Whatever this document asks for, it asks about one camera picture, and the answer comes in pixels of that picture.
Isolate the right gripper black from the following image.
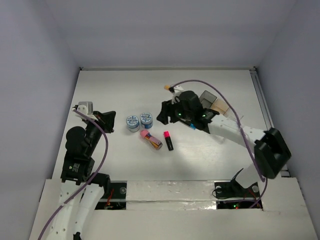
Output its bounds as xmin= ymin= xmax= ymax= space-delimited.
xmin=156 ymin=96 xmax=194 ymax=125

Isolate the blue tape roll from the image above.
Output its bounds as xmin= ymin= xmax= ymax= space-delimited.
xmin=126 ymin=115 xmax=140 ymax=133
xmin=140 ymin=112 xmax=153 ymax=129

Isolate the blue black highlighter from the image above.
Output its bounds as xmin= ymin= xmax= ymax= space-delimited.
xmin=190 ymin=123 xmax=196 ymax=130

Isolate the pink black highlighter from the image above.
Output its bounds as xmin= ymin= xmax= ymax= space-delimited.
xmin=163 ymin=131 xmax=174 ymax=151

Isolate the pink capped crayon tube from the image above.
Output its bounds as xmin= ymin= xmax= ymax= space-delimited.
xmin=140 ymin=129 xmax=163 ymax=150

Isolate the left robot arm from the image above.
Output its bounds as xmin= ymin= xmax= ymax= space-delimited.
xmin=38 ymin=104 xmax=116 ymax=240

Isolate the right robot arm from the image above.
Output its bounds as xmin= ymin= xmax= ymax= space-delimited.
xmin=156 ymin=90 xmax=292 ymax=199

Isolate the grey container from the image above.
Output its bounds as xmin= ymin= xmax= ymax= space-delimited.
xmin=199 ymin=90 xmax=218 ymax=109

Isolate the orange container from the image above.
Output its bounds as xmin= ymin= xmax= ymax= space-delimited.
xmin=210 ymin=98 xmax=230 ymax=115

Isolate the clear container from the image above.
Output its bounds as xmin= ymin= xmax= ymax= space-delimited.
xmin=224 ymin=108 xmax=244 ymax=122

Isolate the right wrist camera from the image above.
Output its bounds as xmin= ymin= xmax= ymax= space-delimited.
xmin=168 ymin=85 xmax=184 ymax=96

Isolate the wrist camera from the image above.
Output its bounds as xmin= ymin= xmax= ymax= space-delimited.
xmin=168 ymin=85 xmax=184 ymax=96
xmin=72 ymin=101 xmax=94 ymax=116

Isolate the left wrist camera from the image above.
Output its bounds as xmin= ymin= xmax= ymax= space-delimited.
xmin=72 ymin=101 xmax=94 ymax=116

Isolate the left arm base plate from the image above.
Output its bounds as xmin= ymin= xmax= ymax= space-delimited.
xmin=95 ymin=181 xmax=127 ymax=210

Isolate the aluminium rail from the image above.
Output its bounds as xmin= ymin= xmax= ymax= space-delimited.
xmin=250 ymin=69 xmax=291 ymax=179

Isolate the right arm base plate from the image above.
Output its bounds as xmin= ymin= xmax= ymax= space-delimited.
xmin=211 ymin=181 xmax=263 ymax=210

